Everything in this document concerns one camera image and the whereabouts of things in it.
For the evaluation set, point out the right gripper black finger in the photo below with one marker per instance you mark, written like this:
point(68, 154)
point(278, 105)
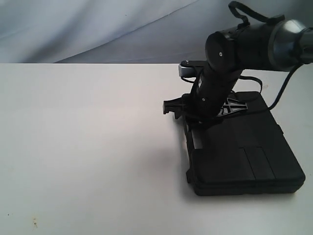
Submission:
point(175, 106)

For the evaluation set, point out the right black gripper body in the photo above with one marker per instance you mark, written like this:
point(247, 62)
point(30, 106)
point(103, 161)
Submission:
point(209, 92)

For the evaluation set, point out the black plastic tool case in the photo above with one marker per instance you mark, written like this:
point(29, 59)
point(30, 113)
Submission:
point(241, 155)

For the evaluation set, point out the grey backdrop cloth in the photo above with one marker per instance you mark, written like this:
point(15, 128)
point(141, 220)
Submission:
point(109, 31)

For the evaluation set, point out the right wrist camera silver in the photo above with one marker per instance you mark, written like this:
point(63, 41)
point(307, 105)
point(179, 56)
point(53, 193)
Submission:
point(189, 69)

